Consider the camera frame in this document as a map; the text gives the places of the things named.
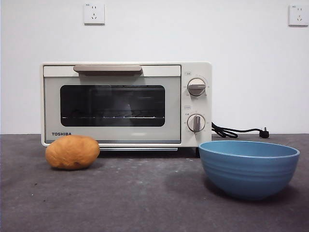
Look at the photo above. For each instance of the blue bowl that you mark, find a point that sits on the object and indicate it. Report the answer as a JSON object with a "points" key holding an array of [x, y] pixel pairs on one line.
{"points": [[248, 176]]}

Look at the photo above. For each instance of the brown potato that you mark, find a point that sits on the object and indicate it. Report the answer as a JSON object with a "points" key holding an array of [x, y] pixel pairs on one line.
{"points": [[72, 152]]}

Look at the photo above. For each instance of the beige temperature knob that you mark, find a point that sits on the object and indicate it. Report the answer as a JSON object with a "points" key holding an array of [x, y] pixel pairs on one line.
{"points": [[196, 87]]}

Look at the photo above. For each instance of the cream Toshiba toaster oven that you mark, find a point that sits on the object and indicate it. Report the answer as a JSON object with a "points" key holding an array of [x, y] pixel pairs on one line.
{"points": [[208, 108]]}

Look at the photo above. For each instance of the white wall socket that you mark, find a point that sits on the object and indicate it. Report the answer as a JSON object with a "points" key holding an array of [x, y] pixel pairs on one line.
{"points": [[94, 14], [299, 15]]}

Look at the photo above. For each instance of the beige timer knob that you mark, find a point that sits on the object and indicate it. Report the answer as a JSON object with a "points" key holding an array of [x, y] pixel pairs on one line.
{"points": [[196, 123]]}

